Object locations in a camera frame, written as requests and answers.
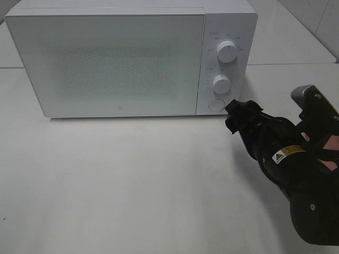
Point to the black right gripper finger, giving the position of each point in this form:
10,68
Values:
236,106
235,119

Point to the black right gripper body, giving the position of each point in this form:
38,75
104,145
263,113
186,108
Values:
268,138

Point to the round white door button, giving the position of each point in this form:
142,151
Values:
217,105

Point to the pink round plate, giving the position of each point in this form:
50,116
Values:
331,144

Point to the white microwave door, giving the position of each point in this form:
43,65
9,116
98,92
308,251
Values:
111,65

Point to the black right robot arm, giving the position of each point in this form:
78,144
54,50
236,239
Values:
291,156

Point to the lower white microwave knob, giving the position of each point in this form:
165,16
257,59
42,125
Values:
221,84

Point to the white microwave knob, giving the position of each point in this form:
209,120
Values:
227,51
221,84

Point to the upper white microwave knob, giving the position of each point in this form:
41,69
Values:
227,51

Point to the white microwave oven body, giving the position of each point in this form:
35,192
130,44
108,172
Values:
235,20

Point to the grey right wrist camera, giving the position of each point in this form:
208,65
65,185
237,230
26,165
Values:
315,107

